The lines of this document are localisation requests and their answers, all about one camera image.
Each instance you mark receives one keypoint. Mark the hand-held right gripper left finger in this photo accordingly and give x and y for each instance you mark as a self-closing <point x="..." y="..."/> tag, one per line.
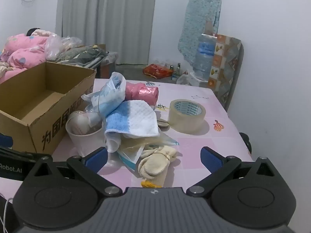
<point x="97" y="156"/>

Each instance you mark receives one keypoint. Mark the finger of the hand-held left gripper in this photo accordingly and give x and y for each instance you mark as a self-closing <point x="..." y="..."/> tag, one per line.
<point x="17" y="153"/>
<point x="5" y="141"/>

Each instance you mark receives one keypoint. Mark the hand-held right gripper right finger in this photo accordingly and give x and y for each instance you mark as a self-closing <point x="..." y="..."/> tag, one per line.
<point x="211" y="159"/>

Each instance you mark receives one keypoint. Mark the clear cotton swab packet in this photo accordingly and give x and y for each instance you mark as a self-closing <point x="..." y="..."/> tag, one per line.
<point x="133" y="148"/>

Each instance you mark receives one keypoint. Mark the white ball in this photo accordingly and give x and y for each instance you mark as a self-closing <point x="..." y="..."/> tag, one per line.
<point x="77" y="123"/>

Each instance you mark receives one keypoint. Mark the blue and white towel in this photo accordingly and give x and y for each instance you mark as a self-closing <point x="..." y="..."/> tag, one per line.
<point x="136" y="119"/>

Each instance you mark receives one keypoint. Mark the bag of blue face masks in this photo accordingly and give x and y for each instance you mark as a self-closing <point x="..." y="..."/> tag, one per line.
<point x="109" y="97"/>

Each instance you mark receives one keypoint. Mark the brown cardboard box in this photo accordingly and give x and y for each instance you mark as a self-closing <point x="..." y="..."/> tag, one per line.
<point x="73" y="94"/>

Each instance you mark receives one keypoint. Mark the pink plastic bag roll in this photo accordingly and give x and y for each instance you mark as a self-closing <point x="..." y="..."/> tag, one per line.
<point x="141" y="91"/>

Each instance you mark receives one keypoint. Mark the clear plastic cup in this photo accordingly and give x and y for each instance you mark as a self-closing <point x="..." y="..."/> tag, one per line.
<point x="85" y="142"/>

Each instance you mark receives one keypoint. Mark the dark round object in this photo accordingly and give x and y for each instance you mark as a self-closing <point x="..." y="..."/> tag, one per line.
<point x="246" y="142"/>

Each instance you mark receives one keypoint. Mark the clear packing tape roll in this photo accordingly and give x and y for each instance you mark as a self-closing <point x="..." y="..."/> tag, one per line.
<point x="175" y="124"/>

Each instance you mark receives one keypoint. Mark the white water dispenser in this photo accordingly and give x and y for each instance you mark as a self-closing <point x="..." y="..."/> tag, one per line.
<point x="196" y="79"/>

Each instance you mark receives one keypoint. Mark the white plastic bag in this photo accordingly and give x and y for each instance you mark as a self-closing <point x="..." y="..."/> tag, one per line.
<point x="184" y="80"/>

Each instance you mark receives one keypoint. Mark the pink quilt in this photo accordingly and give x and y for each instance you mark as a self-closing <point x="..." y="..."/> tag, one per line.
<point x="24" y="55"/>

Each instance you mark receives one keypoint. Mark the fruit patterned cloth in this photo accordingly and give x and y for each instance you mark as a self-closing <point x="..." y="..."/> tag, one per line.
<point x="226" y="60"/>

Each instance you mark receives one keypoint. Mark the blue water bottle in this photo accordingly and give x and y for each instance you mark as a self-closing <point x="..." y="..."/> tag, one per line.
<point x="204" y="58"/>

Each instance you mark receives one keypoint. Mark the grey floral blanket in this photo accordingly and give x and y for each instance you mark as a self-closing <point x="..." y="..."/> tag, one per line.
<point x="82" y="53"/>

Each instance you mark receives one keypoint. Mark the red snack bag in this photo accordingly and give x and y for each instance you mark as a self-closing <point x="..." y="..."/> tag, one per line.
<point x="156" y="70"/>

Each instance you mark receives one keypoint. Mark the clear plastic bag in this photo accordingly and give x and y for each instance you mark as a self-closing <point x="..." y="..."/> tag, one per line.
<point x="55" y="46"/>

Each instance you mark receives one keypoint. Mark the grey curtain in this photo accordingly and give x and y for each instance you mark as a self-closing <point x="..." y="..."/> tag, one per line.
<point x="109" y="21"/>

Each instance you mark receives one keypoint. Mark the blue floral cloth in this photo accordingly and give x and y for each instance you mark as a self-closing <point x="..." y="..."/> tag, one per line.
<point x="196" y="17"/>

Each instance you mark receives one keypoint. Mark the wooden bed frame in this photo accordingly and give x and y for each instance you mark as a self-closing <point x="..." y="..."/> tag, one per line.
<point x="107" y="69"/>

